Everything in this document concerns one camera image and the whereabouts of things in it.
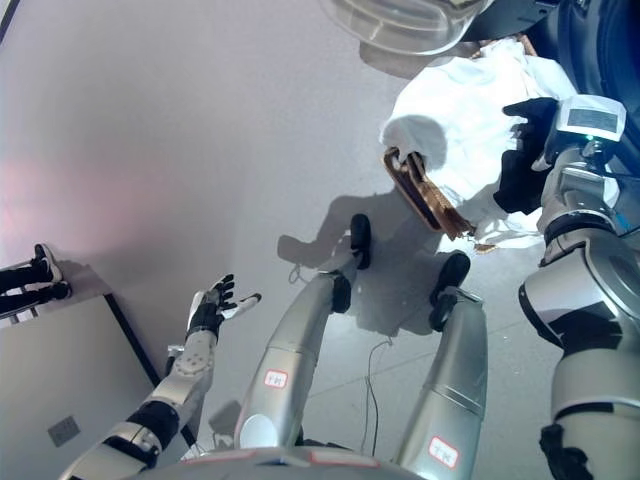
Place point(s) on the grey robot torso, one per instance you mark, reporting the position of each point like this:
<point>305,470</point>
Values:
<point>280,465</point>

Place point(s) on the person black trouser legs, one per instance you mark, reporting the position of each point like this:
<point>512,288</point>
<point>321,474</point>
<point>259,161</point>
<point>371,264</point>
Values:
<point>17,290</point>

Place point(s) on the black robot left foot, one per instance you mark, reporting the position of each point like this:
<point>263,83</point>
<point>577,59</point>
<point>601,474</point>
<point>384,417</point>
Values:
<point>361,240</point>

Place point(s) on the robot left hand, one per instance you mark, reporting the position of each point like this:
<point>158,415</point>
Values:
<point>215,305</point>

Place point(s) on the brown wicker laundry basket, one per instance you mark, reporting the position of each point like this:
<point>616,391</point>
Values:
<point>425,200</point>

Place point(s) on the black robot right foot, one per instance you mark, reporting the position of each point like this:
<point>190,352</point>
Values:
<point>450,272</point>

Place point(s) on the grey wall outlet plate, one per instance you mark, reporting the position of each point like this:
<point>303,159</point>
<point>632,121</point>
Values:
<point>63,430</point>

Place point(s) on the black robot foot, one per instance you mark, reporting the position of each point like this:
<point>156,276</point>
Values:
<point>450,272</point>
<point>361,240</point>

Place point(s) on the silver robot left leg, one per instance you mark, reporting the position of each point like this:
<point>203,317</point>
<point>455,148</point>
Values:
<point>295,360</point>

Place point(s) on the round glass washing machine door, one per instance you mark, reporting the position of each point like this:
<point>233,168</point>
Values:
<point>400,25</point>

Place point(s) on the black white sneaker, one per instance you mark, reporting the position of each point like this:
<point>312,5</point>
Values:
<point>55,291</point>
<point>47,262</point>

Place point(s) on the silver robot right leg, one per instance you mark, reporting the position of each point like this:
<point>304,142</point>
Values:
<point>450,380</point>

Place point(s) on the white garment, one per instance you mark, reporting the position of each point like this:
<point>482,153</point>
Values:
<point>465,125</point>

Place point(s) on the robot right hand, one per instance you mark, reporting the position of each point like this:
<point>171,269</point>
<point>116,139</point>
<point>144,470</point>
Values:
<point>535,120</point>

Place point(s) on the black garment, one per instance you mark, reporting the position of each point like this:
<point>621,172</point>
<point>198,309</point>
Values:
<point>520,185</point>

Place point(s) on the silver robot leg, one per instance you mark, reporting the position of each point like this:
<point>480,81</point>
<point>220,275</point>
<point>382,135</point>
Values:
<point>450,380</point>
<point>295,360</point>

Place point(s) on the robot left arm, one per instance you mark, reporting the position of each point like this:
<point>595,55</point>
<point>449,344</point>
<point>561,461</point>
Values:
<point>165,390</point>

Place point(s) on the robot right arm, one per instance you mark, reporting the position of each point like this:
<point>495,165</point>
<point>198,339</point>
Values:
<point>590,280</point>

